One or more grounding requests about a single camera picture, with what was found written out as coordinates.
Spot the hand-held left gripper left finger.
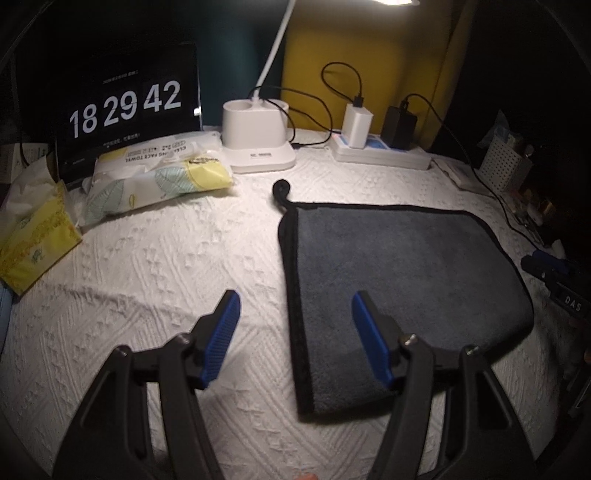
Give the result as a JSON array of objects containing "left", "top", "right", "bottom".
[{"left": 53, "top": 289, "right": 242, "bottom": 480}]

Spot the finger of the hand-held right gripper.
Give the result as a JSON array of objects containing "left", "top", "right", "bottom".
[{"left": 521, "top": 249, "right": 566, "bottom": 283}]

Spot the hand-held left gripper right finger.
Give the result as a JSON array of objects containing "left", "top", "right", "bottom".
[{"left": 351, "top": 291, "right": 539, "bottom": 480}]

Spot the grey towel with black edge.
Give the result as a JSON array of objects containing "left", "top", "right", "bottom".
[{"left": 272, "top": 179, "right": 535, "bottom": 421}]

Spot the face towel packet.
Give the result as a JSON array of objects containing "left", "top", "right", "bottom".
[{"left": 82, "top": 131, "right": 234, "bottom": 226}]

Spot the white textured tablecloth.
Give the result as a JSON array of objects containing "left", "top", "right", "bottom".
[{"left": 0, "top": 124, "right": 573, "bottom": 480}]

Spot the white perforated organizer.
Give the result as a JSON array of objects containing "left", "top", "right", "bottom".
[{"left": 475, "top": 134, "right": 532, "bottom": 191}]

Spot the white power strip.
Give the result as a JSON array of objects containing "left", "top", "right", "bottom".
[{"left": 331, "top": 131, "right": 432, "bottom": 171}]

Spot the white desk lamp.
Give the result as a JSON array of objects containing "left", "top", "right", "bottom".
[{"left": 222, "top": 0, "right": 419, "bottom": 174}]

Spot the black power adapter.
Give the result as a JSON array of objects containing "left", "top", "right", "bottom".
[{"left": 380, "top": 105, "right": 417, "bottom": 150}]

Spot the yellow tissue pack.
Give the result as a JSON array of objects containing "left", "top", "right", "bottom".
[{"left": 0, "top": 166, "right": 84, "bottom": 297}]

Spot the white charger adapter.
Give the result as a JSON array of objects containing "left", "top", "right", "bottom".
[{"left": 342, "top": 95, "right": 373, "bottom": 149}]

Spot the tablet with clock display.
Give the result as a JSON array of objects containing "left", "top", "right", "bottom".
[{"left": 52, "top": 42, "right": 204, "bottom": 184}]

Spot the black cable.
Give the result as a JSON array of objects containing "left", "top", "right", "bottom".
[
  {"left": 252, "top": 62, "right": 365, "bottom": 150},
  {"left": 399, "top": 93, "right": 546, "bottom": 241}
]

